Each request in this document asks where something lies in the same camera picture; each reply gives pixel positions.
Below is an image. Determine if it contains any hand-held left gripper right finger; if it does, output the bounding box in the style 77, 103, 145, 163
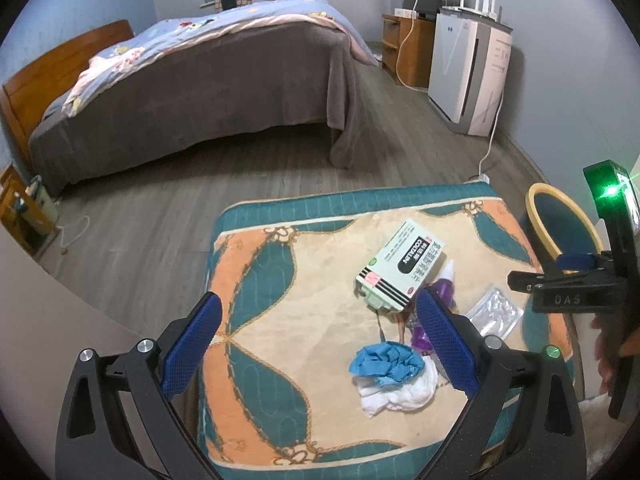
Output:
416, 289, 587, 480

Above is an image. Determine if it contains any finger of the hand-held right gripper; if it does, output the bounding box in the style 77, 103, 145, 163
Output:
507, 269, 612, 294
556, 252, 612, 274

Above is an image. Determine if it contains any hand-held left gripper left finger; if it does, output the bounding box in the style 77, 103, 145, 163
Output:
54, 290, 223, 480

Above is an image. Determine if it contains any clear blister pack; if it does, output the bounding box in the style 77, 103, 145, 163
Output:
466, 285, 525, 338

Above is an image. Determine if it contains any teal bin with yellow rim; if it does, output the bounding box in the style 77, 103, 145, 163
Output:
517, 182, 607, 281

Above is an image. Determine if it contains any purple spray bottle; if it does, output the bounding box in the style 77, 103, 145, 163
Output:
400, 259, 458, 356

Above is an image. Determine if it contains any blue glove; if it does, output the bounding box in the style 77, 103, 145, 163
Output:
348, 341, 426, 386

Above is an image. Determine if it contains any white tissue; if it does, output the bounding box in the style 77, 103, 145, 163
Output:
357, 357, 440, 419

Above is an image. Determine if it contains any white green medicine box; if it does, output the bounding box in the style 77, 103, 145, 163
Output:
354, 218, 447, 311

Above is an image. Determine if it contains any person's right hand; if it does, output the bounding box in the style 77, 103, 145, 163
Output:
592, 316, 621, 397

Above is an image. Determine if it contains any patterned teal orange cushion stool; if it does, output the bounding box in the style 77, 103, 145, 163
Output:
197, 181, 583, 471

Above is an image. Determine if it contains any white fluffy cloth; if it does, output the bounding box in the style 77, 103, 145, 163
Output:
575, 392, 626, 480

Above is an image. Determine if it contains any wooden nightstand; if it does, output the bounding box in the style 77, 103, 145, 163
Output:
0, 162, 58, 256

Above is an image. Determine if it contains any white air purifier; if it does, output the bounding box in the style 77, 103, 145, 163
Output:
427, 9, 514, 137

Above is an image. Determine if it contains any wooden cabinet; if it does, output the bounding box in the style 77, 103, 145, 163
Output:
381, 12, 436, 88

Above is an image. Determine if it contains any bed with brown cover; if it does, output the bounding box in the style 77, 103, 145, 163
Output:
27, 22, 381, 186

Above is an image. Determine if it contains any white router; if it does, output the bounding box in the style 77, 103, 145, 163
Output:
440, 0, 501, 20

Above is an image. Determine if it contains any blue printed quilt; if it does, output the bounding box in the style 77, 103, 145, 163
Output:
62, 0, 380, 116

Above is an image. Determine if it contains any white power cable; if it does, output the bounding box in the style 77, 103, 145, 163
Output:
479, 90, 503, 178

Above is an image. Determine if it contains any thin white floor cable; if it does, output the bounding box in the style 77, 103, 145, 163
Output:
57, 215, 91, 256

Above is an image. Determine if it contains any white monitor cable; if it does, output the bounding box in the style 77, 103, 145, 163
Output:
395, 0, 431, 93

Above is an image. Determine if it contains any wooden bed frame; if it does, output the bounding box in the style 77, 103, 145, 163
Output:
1, 20, 136, 171

